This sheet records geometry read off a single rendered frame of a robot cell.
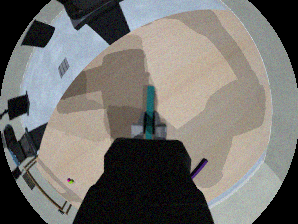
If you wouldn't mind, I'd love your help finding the purple rod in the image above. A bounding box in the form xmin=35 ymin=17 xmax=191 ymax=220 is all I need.
xmin=190 ymin=159 xmax=208 ymax=179

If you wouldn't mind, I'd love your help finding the turquoise rod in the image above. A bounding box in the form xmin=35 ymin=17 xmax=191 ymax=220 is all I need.
xmin=145 ymin=87 xmax=154 ymax=140

